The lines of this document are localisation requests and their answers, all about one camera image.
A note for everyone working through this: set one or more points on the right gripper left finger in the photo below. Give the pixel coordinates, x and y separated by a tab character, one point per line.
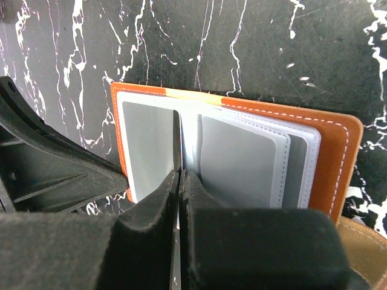
74	251

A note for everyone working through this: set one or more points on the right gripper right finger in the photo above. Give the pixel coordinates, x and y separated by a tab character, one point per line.
256	248

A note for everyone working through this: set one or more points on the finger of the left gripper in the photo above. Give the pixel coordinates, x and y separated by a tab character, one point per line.
44	171

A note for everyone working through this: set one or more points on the brown leather card holder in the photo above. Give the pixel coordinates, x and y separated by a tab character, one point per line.
268	154

